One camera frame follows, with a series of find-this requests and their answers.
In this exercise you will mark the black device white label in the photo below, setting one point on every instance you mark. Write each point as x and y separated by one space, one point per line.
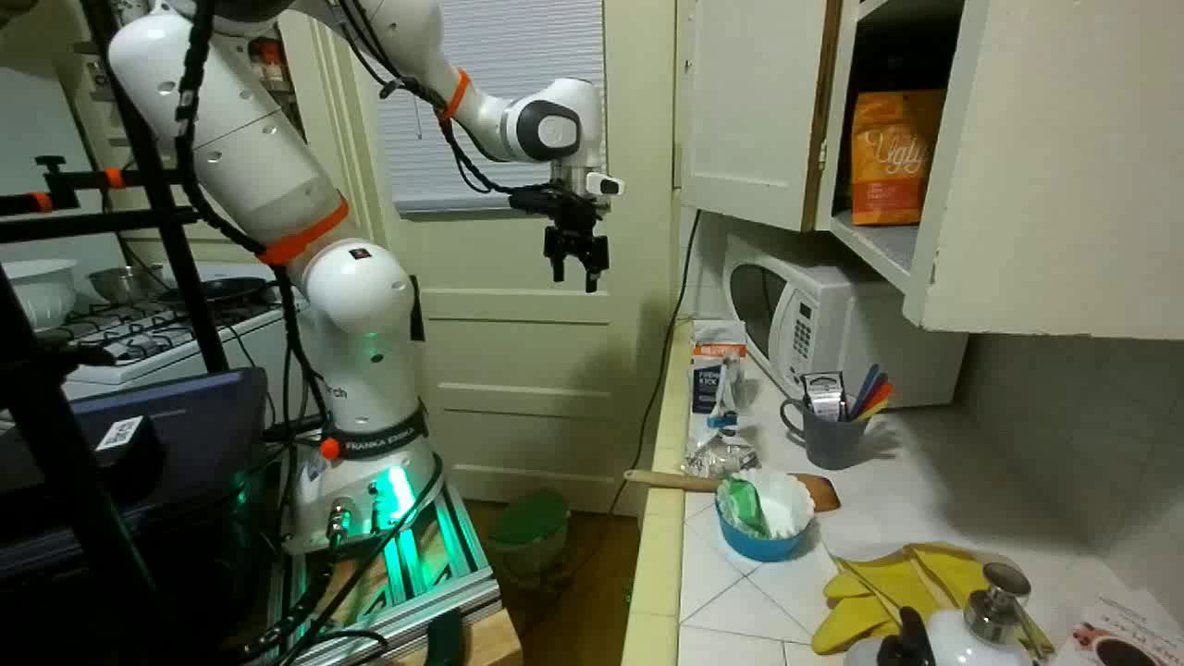
122 446

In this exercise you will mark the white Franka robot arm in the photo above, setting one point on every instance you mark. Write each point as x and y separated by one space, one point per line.
357 318

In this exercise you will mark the grey mug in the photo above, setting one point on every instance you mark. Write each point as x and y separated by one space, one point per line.
833 440

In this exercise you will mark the clear plastic bag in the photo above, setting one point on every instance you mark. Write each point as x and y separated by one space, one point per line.
721 454

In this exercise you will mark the open cream cabinet door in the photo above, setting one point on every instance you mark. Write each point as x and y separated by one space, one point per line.
1059 160

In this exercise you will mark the cream panel door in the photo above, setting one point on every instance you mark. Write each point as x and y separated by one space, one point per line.
529 372

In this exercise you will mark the white bowl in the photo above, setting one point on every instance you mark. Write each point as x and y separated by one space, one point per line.
39 293

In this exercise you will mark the large white window blind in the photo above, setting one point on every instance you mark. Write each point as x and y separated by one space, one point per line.
518 48

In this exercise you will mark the blue box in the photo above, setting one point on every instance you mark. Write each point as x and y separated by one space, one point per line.
198 425

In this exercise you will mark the white gas stove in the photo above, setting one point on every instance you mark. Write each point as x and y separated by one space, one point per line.
171 337

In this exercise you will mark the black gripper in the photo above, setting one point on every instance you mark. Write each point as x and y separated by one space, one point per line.
574 216

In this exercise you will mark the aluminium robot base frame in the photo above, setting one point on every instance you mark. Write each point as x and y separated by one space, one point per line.
429 567

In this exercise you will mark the orange marker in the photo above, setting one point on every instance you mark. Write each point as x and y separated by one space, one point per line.
876 397

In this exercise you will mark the cream wall cabinet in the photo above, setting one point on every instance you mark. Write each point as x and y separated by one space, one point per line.
890 254

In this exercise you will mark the blue bowl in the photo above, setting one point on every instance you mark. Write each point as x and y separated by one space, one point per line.
764 540

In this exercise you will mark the paper with coffee print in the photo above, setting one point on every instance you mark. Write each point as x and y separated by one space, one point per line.
1110 633

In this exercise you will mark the green sponge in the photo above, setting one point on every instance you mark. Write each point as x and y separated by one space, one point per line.
744 506

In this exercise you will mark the orange packet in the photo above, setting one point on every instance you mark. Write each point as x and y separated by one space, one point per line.
891 160

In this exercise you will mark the purple marker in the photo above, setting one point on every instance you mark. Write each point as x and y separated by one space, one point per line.
867 383

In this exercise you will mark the closed cream cabinet door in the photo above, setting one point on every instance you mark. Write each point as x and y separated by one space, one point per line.
752 111

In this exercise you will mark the small printed paper bag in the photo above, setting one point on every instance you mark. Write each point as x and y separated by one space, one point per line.
720 374

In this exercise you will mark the white microwave oven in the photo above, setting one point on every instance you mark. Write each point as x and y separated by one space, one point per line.
838 328

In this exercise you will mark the green bucket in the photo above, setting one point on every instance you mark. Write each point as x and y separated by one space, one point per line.
529 524

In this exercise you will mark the black metal stand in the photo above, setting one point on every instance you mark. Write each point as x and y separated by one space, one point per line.
171 233

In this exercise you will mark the wooden spatula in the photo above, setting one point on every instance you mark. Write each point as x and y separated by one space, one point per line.
670 478

